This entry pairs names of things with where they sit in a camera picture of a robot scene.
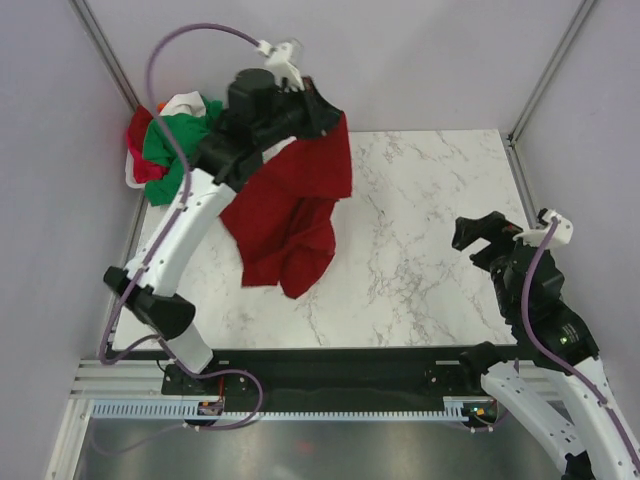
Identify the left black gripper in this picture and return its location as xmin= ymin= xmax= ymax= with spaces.
xmin=258 ymin=77 xmax=348 ymax=152

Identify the cream white t shirt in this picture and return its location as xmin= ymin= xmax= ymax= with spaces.
xmin=156 ymin=91 xmax=206 ymax=117

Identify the green t shirt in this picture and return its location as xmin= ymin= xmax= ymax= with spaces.
xmin=142 ymin=92 xmax=223 ymax=207

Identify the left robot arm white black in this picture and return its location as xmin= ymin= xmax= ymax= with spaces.
xmin=103 ymin=68 xmax=342 ymax=393

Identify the right aluminium frame post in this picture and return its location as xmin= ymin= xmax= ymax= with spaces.
xmin=503 ymin=0 xmax=599 ymax=149

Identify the left aluminium frame post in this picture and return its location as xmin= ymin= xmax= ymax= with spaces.
xmin=68 ymin=0 xmax=140 ymax=111

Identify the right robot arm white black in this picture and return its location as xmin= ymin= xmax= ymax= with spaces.
xmin=451 ymin=209 xmax=639 ymax=479

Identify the pink magenta t shirt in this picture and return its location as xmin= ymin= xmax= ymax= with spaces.
xmin=125 ymin=150 xmax=168 ymax=189

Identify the white slotted cable duct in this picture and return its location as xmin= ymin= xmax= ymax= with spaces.
xmin=91 ymin=397 xmax=497 ymax=422

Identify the dark red t shirt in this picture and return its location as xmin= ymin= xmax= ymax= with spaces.
xmin=219 ymin=112 xmax=355 ymax=301

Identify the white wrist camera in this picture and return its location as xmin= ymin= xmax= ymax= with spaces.
xmin=514 ymin=208 xmax=574 ymax=249
xmin=256 ymin=39 xmax=305 ymax=91

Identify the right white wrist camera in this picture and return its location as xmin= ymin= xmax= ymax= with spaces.
xmin=514 ymin=208 xmax=574 ymax=249

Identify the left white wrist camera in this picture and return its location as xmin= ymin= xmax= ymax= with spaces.
xmin=256 ymin=39 xmax=305 ymax=91

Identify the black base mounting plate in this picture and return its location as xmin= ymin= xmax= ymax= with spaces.
xmin=161 ymin=346 xmax=522 ymax=412

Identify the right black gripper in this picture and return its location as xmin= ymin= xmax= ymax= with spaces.
xmin=451 ymin=209 xmax=531 ymax=318

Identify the aluminium frame post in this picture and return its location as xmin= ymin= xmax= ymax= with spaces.
xmin=68 ymin=0 xmax=140 ymax=111
xmin=503 ymin=0 xmax=599 ymax=149

